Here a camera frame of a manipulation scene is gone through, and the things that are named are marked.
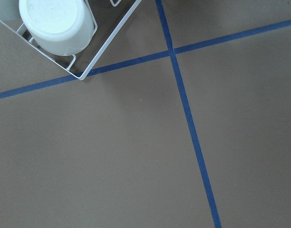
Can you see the white cup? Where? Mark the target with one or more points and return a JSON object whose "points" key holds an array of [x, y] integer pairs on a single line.
{"points": [[60, 27]]}

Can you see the white wire rack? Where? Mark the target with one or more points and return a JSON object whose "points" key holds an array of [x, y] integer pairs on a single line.
{"points": [[108, 16]]}

